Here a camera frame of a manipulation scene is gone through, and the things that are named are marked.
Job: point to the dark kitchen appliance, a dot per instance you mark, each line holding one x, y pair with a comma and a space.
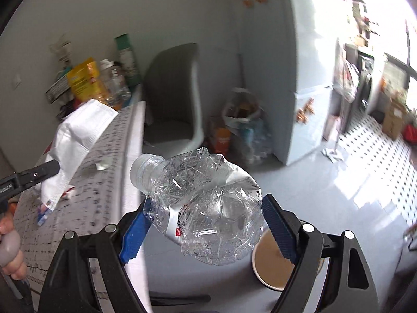
365, 84

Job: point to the clear water jug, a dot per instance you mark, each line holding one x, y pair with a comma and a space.
114, 84

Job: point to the white plastic wrapper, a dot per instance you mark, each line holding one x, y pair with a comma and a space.
78, 137

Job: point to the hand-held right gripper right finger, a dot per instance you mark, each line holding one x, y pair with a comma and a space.
280, 228

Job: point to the white crumpled paper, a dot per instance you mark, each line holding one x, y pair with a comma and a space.
335, 155

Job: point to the white paper bag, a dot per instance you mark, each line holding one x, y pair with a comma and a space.
61, 52

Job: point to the orange fridge magnets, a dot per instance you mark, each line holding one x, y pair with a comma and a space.
304, 112

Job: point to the yellow snack bag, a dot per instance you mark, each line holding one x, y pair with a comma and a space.
85, 81

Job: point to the red white wrapper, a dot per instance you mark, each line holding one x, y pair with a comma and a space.
69, 193

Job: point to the small silver wrapper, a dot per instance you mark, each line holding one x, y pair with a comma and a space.
101, 166

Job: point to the person's left hand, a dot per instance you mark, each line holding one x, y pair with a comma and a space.
14, 264

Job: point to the blue wrapper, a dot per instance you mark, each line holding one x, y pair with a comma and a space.
41, 215

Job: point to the crushed clear plastic bottle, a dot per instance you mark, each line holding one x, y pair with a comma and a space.
202, 205

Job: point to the orange packet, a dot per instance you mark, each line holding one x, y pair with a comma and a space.
222, 140

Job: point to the patterned white tablecloth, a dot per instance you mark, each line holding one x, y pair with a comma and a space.
97, 208

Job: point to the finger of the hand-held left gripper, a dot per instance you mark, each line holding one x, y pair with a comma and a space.
39, 171

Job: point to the red bag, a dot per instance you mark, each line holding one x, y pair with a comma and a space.
411, 133

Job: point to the green box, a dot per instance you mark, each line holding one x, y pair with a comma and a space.
127, 58

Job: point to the plastic bag with brown contents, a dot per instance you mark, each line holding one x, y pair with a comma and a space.
244, 114

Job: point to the grey chair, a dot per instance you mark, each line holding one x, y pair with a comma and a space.
172, 81

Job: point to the cardboard box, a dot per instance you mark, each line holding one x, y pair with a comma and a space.
394, 119

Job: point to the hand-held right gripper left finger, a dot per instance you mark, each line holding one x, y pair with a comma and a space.
133, 234

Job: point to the hanging plastic bag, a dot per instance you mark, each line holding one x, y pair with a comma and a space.
347, 75

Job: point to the pale blue fridge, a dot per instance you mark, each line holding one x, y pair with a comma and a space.
309, 55

